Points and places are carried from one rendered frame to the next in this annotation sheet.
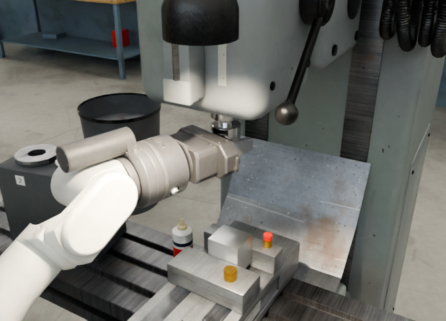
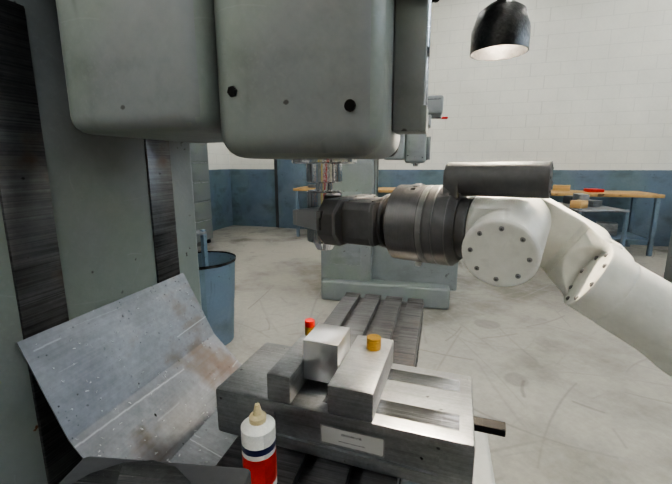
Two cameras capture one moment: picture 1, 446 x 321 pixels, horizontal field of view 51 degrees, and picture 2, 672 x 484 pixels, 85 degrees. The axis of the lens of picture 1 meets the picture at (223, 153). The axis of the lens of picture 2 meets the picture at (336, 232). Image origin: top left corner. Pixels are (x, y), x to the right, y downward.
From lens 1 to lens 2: 0.94 m
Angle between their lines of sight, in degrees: 97
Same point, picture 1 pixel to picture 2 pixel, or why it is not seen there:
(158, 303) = (415, 421)
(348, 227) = (210, 338)
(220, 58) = not seen: hidden behind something
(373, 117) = (174, 224)
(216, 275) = (374, 356)
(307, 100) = (112, 230)
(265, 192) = (121, 382)
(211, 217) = not seen: outside the picture
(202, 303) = (393, 387)
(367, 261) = not seen: hidden behind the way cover
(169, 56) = (425, 79)
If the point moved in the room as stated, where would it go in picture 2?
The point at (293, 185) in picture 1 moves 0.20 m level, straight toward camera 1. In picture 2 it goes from (143, 345) to (261, 341)
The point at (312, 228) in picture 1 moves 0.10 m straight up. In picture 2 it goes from (195, 365) to (191, 316)
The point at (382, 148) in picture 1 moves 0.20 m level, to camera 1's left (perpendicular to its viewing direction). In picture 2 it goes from (186, 252) to (166, 281)
